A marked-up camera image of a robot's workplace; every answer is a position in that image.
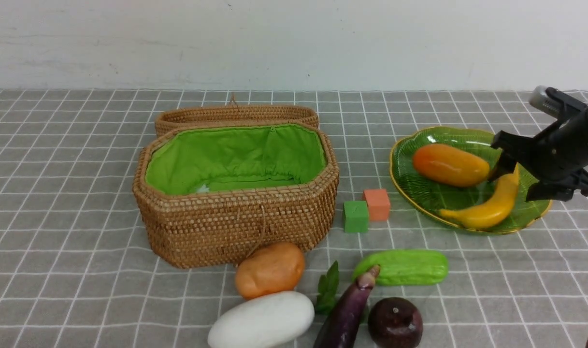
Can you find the brown potato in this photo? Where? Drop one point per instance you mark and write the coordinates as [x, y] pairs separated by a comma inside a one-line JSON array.
[[270, 269]]

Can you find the grey checked tablecloth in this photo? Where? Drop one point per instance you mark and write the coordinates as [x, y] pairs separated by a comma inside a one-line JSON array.
[[76, 270]]

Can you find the orange foam cube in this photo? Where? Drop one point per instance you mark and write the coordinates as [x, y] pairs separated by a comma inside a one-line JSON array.
[[378, 204]]

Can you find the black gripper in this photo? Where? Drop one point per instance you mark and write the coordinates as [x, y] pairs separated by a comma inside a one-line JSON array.
[[558, 159]]

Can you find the purple eggplant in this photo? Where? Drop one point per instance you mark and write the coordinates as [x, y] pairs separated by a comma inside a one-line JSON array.
[[341, 327]]

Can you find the woven wicker basket green lining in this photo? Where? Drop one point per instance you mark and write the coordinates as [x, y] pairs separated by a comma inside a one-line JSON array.
[[212, 193]]

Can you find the green mint leaf sprig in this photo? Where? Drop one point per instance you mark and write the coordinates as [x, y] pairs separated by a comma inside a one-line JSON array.
[[327, 290]]

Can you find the orange mango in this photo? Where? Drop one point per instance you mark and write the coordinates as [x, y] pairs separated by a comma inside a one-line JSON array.
[[450, 166]]

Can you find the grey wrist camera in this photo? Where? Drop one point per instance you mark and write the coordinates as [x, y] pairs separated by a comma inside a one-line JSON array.
[[555, 103]]

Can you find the yellow banana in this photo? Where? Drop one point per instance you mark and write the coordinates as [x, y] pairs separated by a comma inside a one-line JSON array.
[[496, 209]]

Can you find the white oval gourd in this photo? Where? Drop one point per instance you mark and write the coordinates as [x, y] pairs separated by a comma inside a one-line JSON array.
[[265, 322]]

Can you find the green foam cube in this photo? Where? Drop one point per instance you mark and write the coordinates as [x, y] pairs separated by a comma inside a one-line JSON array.
[[355, 217]]

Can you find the green cucumber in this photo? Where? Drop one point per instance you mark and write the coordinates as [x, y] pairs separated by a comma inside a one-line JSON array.
[[406, 267]]

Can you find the green glass leaf plate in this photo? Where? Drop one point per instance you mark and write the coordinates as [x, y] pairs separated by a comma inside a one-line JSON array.
[[429, 196]]

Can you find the dark purple passion fruit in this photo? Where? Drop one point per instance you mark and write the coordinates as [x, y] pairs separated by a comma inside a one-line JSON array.
[[395, 322]]

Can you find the woven wicker basket lid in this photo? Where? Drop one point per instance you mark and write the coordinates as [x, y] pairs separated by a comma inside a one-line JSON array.
[[172, 119]]

